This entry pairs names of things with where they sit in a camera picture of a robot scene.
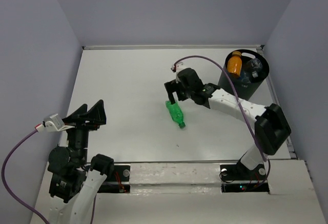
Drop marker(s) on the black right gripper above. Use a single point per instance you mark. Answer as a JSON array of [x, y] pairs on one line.
[[172, 86]]

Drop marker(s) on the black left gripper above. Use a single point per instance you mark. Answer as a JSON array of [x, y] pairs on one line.
[[97, 114]]

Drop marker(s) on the green plastic bottle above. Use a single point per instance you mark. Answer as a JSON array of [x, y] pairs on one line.
[[176, 114]]

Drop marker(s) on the orange plastic bottle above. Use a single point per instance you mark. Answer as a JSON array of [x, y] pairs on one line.
[[234, 64]]

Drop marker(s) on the clear bottle blue white cap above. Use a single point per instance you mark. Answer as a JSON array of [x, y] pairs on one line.
[[253, 67]]

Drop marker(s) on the clear bottle blue label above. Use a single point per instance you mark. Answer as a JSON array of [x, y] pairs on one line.
[[245, 77]]

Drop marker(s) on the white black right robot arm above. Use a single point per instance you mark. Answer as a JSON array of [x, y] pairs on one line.
[[268, 124]]

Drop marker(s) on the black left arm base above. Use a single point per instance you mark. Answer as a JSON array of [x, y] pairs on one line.
[[118, 182]]

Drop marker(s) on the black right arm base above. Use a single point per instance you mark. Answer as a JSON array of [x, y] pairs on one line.
[[249, 181]]

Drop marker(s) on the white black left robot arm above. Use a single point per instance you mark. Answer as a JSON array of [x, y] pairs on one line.
[[72, 187]]

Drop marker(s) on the black round bin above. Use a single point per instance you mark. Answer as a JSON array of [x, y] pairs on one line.
[[244, 90]]

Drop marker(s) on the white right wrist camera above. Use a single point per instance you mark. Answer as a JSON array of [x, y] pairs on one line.
[[175, 68]]

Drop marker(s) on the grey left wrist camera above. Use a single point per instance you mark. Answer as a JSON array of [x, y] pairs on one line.
[[52, 123]]

